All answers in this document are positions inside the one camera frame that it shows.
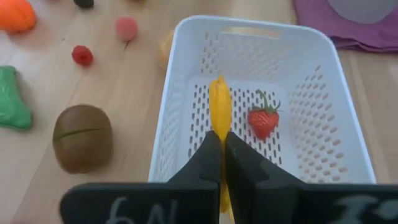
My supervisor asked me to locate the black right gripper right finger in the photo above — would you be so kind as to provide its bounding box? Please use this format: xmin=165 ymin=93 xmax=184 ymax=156
xmin=224 ymin=131 xmax=398 ymax=224

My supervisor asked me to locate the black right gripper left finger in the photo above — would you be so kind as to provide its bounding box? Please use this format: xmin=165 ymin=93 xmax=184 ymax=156
xmin=58 ymin=130 xmax=223 ymax=224

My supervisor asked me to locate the red toy strawberry with stem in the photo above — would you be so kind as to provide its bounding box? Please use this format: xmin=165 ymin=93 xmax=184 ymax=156
xmin=247 ymin=89 xmax=282 ymax=141

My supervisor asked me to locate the yellow toy banana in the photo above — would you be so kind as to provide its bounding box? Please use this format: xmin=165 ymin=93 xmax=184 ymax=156
xmin=208 ymin=74 xmax=236 ymax=224

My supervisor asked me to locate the white perforated plastic basket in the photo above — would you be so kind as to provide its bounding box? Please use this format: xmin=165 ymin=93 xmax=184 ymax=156
xmin=147 ymin=14 xmax=377 ymax=185

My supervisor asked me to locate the brown toy kiwi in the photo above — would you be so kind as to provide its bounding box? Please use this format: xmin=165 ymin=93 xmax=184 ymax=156
xmin=52 ymin=104 xmax=114 ymax=174

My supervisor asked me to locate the tan toy potato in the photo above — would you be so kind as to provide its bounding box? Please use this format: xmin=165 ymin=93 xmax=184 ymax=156
xmin=156 ymin=29 xmax=175 ymax=71

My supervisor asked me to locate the small red strawberry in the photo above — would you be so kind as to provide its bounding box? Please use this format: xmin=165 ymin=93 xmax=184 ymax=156
xmin=71 ymin=45 xmax=94 ymax=67

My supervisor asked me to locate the small pink toy peach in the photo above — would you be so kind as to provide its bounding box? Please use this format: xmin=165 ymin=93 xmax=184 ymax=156
xmin=114 ymin=16 xmax=139 ymax=43

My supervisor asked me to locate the dark toy blackberry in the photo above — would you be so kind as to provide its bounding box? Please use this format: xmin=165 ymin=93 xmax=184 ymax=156
xmin=73 ymin=0 xmax=95 ymax=9

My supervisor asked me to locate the plain orange toy fruit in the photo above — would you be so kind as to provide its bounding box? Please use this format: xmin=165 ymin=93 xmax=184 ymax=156
xmin=0 ymin=0 xmax=37 ymax=34

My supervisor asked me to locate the purple cloth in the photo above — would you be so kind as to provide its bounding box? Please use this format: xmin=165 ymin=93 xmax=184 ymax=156
xmin=292 ymin=0 xmax=398 ymax=53

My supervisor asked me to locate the green cucumber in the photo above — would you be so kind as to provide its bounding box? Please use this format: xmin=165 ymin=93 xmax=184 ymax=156
xmin=0 ymin=65 xmax=34 ymax=131

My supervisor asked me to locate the fake plant in white pot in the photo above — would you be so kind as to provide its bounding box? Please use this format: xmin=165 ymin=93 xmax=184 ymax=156
xmin=326 ymin=0 xmax=398 ymax=24

